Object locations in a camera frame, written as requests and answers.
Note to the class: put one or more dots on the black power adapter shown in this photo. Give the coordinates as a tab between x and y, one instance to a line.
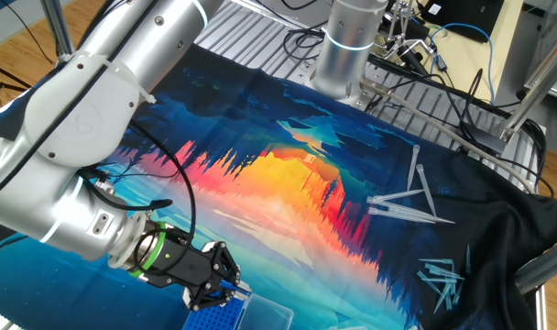
484	139

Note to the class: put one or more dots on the black electronics box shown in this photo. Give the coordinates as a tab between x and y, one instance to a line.
471	18

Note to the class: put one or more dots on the medium translucent pipette tip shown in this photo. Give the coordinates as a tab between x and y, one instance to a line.
441	299
436	261
448	300
467	259
445	271
436	279
429	282
458	291

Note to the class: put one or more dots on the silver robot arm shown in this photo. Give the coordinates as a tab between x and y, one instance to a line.
100	82

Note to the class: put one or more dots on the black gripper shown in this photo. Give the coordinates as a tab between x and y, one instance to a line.
182	266

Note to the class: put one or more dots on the large clear pipette tip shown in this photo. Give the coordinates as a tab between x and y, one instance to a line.
397	215
426	188
413	165
393	196
443	220

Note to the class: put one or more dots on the white equipment rack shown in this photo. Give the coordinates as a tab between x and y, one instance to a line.
549	18

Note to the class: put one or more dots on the metal clamp stand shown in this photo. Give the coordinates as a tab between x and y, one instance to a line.
396	27

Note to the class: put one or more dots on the printed forest sunset cloth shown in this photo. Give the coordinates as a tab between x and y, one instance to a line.
283	206

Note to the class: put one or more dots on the beige desk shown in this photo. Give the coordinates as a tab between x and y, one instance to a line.
461	64

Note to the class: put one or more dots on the aluminium frame post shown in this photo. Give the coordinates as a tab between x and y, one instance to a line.
56	27
544	266
535	89

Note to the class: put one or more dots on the blue pipette tip rack box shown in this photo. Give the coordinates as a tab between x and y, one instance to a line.
214	318

